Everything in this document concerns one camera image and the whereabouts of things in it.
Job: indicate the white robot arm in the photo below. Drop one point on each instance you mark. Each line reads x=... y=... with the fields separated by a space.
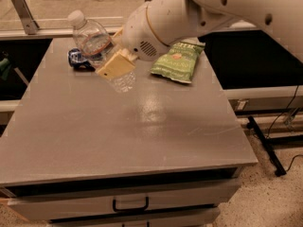
x=156 y=25

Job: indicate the grey drawer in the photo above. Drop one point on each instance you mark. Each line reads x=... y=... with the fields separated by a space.
x=191 y=217
x=163 y=196

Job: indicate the clear plastic water bottle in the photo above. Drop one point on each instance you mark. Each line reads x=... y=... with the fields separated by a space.
x=97 y=46

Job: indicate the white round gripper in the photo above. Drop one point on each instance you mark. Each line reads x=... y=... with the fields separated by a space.
x=137 y=37

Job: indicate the lower grey drawer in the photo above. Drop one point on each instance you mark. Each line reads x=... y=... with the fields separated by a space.
x=191 y=217

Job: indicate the grey horizontal rail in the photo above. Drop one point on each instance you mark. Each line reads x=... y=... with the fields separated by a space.
x=50 y=33

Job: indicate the upper grey drawer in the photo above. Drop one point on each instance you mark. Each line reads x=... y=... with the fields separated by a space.
x=163 y=196

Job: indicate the black floor stand bar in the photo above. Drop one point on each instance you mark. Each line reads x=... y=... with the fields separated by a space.
x=252 y=124

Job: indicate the crushed blue soda can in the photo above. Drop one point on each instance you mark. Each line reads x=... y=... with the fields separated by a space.
x=77 y=61

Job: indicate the left metal bracket post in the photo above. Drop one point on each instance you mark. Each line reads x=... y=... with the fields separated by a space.
x=30 y=26

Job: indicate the green object at left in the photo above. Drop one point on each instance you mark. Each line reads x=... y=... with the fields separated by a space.
x=5 y=66

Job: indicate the green chip bag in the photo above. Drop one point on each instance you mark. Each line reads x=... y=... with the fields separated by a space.
x=179 y=63

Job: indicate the black drawer handle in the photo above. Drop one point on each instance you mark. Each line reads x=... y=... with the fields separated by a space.
x=130 y=204

